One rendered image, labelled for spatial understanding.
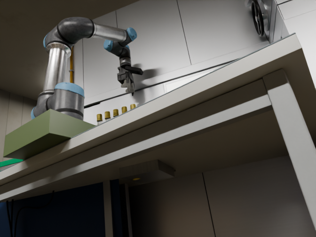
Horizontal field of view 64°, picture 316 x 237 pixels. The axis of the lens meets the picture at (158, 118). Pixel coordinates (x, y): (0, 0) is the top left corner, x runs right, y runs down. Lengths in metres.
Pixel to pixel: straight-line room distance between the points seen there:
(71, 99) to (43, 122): 0.24
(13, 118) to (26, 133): 3.70
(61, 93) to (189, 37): 1.07
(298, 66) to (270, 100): 0.09
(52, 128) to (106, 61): 1.28
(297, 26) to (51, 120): 1.07
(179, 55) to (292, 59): 1.30
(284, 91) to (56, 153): 0.65
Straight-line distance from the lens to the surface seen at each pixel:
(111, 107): 1.76
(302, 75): 0.61
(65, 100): 1.02
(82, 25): 1.33
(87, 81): 2.01
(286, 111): 0.52
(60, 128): 0.80
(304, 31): 1.31
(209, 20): 1.88
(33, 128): 0.86
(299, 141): 0.50
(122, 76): 1.63
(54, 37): 1.37
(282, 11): 1.37
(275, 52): 0.52
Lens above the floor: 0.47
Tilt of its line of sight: 23 degrees up
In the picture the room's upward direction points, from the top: 8 degrees counter-clockwise
